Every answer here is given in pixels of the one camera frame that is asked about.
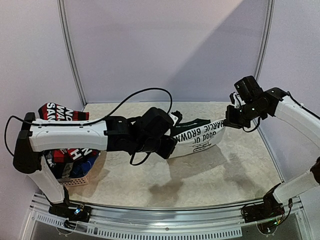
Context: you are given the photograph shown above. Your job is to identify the white and green raglan shirt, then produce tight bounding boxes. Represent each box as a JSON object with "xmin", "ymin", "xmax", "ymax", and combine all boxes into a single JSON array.
[{"xmin": 169, "ymin": 118, "xmax": 226, "ymax": 159}]

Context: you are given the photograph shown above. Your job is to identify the red black plaid garment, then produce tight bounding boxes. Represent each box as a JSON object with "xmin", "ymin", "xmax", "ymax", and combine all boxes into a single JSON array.
[{"xmin": 38, "ymin": 102, "xmax": 100, "ymax": 163}]

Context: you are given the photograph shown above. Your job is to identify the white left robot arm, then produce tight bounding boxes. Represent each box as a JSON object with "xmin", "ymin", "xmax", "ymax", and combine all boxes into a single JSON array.
[{"xmin": 13, "ymin": 109, "xmax": 178, "ymax": 217}]

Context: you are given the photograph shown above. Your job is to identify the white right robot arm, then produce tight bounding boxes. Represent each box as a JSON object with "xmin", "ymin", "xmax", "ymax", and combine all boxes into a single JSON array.
[{"xmin": 224, "ymin": 87, "xmax": 320, "ymax": 218}]

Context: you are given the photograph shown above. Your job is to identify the pink plastic laundry basket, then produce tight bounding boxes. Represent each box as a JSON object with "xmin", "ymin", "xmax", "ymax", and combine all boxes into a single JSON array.
[{"xmin": 57, "ymin": 173, "xmax": 89, "ymax": 187}]

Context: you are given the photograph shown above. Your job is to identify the blue garment in basket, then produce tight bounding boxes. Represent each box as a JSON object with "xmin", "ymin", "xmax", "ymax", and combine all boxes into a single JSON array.
[{"xmin": 69, "ymin": 155, "xmax": 99, "ymax": 178}]

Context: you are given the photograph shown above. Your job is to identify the black printed garment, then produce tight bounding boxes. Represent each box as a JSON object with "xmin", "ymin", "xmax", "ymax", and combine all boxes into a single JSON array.
[{"xmin": 43, "ymin": 151, "xmax": 66, "ymax": 179}]

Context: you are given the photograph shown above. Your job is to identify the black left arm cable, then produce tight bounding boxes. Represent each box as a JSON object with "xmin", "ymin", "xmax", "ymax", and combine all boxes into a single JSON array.
[{"xmin": 4, "ymin": 87, "xmax": 173, "ymax": 166}]

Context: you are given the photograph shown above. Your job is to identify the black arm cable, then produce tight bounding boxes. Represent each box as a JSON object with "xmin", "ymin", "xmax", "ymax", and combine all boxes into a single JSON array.
[
  {"xmin": 241, "ymin": 92, "xmax": 308, "ymax": 133},
  {"xmin": 4, "ymin": 87, "xmax": 173, "ymax": 166}
]

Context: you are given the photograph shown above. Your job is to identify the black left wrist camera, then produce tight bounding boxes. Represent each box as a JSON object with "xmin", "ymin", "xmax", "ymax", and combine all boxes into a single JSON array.
[{"xmin": 133, "ymin": 107, "xmax": 183, "ymax": 140}]

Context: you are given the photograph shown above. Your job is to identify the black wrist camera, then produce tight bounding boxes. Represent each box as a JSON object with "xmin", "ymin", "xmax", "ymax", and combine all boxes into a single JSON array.
[
  {"xmin": 229, "ymin": 75, "xmax": 264, "ymax": 108},
  {"xmin": 133, "ymin": 107, "xmax": 183, "ymax": 140}
]

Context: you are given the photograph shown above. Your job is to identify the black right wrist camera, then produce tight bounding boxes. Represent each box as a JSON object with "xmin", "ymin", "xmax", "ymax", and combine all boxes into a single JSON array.
[{"xmin": 229, "ymin": 75, "xmax": 264, "ymax": 108}]

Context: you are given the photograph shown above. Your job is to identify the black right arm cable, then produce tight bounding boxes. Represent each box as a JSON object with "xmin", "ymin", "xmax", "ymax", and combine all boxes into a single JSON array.
[{"xmin": 241, "ymin": 92, "xmax": 308, "ymax": 133}]

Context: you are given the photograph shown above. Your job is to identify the front aluminium rail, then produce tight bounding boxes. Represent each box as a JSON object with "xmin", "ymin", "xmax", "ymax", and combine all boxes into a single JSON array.
[{"xmin": 20, "ymin": 193, "xmax": 313, "ymax": 240}]

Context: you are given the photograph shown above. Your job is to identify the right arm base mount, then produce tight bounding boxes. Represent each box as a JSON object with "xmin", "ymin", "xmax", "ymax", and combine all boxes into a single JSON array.
[{"xmin": 240, "ymin": 183, "xmax": 293, "ymax": 226}]

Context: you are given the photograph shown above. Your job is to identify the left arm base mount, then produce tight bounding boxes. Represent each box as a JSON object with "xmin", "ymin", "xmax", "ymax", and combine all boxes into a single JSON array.
[{"xmin": 48, "ymin": 203, "xmax": 93, "ymax": 223}]

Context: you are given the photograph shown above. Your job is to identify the right aluminium frame post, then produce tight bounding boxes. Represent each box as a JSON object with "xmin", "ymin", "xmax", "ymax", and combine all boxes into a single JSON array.
[{"xmin": 246, "ymin": 0, "xmax": 275, "ymax": 82}]

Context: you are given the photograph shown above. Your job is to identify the aluminium frame post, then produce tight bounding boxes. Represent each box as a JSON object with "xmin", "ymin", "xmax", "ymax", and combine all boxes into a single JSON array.
[
  {"xmin": 246, "ymin": 0, "xmax": 275, "ymax": 82},
  {"xmin": 57, "ymin": 0, "xmax": 87, "ymax": 107}
]

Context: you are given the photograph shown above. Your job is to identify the left aluminium frame post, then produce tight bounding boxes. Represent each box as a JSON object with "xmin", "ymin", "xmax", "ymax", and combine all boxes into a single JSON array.
[{"xmin": 57, "ymin": 0, "xmax": 87, "ymax": 107}]

